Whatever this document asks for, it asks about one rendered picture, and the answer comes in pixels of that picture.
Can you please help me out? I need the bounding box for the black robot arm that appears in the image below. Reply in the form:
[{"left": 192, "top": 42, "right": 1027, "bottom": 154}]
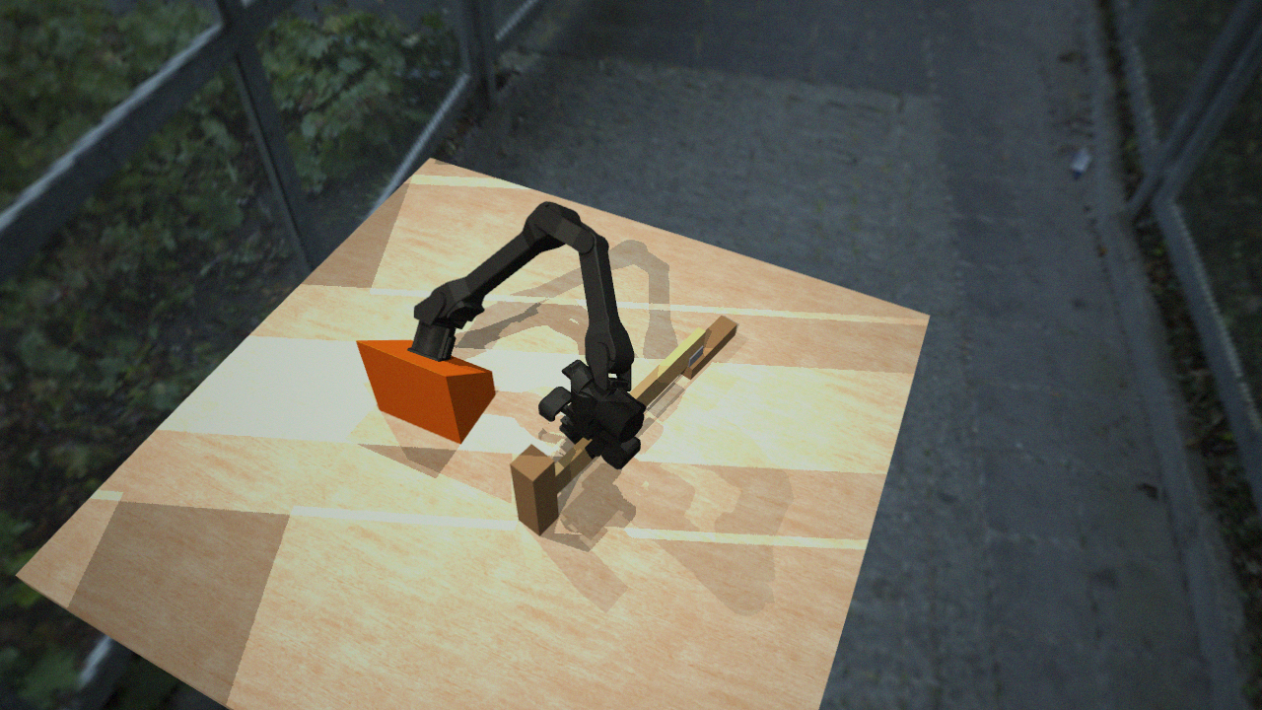
[{"left": 408, "top": 201, "right": 647, "bottom": 443}]

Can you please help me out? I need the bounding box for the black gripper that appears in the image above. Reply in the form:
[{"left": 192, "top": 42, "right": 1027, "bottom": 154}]
[{"left": 538, "top": 387, "right": 641, "bottom": 469}]

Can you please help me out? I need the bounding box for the long wooden rail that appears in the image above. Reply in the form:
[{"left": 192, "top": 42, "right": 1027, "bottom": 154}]
[{"left": 555, "top": 327, "right": 705, "bottom": 494}]

